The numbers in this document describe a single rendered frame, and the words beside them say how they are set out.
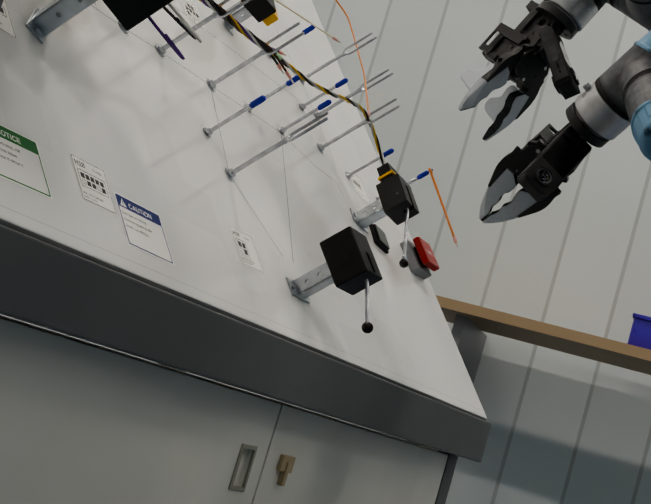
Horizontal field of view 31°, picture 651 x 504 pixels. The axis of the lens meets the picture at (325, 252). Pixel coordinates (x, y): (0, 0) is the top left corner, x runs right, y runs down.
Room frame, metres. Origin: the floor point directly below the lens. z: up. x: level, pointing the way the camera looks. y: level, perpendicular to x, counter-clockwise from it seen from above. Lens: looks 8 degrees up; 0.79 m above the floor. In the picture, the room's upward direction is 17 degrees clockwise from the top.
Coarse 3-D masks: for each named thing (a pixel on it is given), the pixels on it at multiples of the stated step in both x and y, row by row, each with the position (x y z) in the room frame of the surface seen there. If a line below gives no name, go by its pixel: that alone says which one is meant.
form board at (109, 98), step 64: (0, 64) 1.02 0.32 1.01; (64, 64) 1.13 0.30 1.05; (128, 64) 1.27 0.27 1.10; (192, 64) 1.45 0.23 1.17; (256, 64) 1.69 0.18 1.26; (320, 64) 2.02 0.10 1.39; (64, 128) 1.07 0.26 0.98; (128, 128) 1.19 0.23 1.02; (192, 128) 1.35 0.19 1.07; (256, 128) 1.55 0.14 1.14; (320, 128) 1.83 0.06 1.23; (0, 192) 0.93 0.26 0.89; (64, 192) 1.02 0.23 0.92; (128, 192) 1.13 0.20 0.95; (192, 192) 1.27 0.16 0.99; (256, 192) 1.44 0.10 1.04; (320, 192) 1.67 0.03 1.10; (128, 256) 1.07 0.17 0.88; (192, 256) 1.19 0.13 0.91; (320, 256) 1.54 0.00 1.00; (384, 256) 1.81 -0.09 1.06; (256, 320) 1.26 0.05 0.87; (320, 320) 1.43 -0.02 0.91; (384, 320) 1.66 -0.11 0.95; (448, 384) 1.80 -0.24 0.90
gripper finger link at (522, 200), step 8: (520, 192) 1.60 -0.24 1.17; (512, 200) 1.61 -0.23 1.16; (520, 200) 1.61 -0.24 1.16; (528, 200) 1.60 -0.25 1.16; (504, 208) 1.63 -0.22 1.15; (512, 208) 1.62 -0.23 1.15; (520, 208) 1.62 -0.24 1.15; (488, 216) 1.64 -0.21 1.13; (496, 216) 1.64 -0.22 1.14; (504, 216) 1.63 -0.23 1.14; (512, 216) 1.63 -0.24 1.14
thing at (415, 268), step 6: (408, 240) 1.92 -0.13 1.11; (402, 246) 1.92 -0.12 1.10; (408, 246) 1.92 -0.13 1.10; (414, 246) 1.94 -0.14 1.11; (408, 252) 1.92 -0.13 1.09; (414, 252) 1.92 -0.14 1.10; (408, 258) 1.91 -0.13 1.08; (414, 258) 1.91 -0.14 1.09; (408, 264) 1.91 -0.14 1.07; (414, 264) 1.91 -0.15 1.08; (420, 264) 1.92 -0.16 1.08; (414, 270) 1.91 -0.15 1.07; (420, 270) 1.91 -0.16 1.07; (426, 270) 1.93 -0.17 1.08; (420, 276) 1.94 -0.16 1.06; (426, 276) 1.94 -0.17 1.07
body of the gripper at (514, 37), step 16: (528, 16) 1.71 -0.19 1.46; (544, 16) 1.70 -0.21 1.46; (560, 16) 1.67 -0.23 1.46; (512, 32) 1.69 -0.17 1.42; (528, 32) 1.71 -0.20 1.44; (560, 32) 1.70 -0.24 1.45; (576, 32) 1.69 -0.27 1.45; (480, 48) 1.72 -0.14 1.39; (496, 48) 1.71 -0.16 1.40; (512, 48) 1.69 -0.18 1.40; (528, 48) 1.67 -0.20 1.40; (528, 64) 1.68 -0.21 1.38; (544, 64) 1.70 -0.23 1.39; (512, 80) 1.73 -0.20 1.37; (528, 80) 1.70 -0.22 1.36
